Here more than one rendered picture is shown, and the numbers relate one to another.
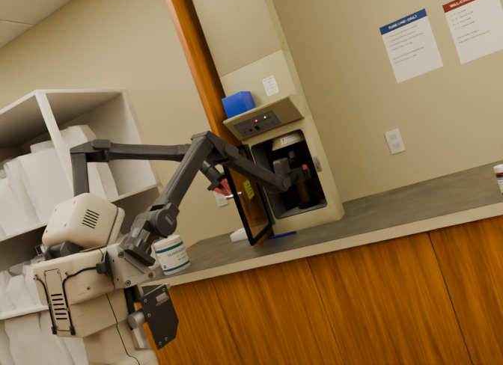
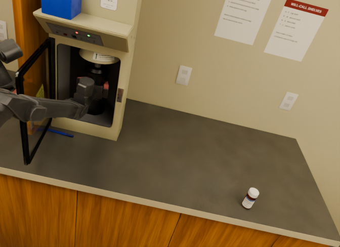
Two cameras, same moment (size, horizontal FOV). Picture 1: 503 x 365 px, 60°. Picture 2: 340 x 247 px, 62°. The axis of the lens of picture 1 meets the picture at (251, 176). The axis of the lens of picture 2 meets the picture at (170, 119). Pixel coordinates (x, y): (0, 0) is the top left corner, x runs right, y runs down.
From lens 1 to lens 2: 0.99 m
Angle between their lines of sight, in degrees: 42
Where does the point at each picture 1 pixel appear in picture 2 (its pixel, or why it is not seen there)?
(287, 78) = (132, 2)
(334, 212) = (115, 134)
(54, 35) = not seen: outside the picture
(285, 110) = (115, 42)
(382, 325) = (115, 237)
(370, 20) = not seen: outside the picture
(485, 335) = not seen: outside the picture
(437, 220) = (195, 211)
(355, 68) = not seen: outside the picture
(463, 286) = (182, 239)
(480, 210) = (225, 218)
